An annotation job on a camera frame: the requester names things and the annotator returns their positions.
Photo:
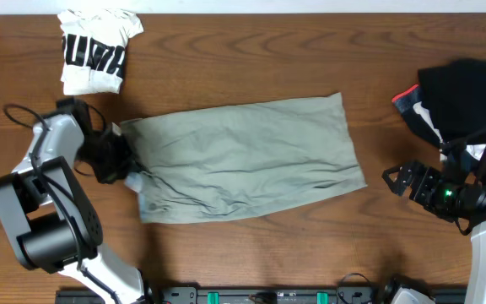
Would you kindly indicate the black garment pile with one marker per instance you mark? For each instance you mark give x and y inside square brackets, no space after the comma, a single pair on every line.
[447,103]

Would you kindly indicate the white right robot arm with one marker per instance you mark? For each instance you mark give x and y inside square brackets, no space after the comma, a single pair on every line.
[476,226]

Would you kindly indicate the olive green shorts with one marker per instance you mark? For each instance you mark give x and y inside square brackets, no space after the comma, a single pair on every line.
[237,162]

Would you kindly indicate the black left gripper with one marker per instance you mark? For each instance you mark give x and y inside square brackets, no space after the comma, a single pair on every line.
[116,158]

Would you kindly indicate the folded white Puma t-shirt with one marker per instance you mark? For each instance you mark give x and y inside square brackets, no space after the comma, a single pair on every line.
[94,46]

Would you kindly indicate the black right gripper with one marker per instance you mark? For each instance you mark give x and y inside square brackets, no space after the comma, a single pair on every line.
[429,176]

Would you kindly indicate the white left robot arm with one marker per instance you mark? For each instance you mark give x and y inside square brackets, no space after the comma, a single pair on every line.
[48,219]

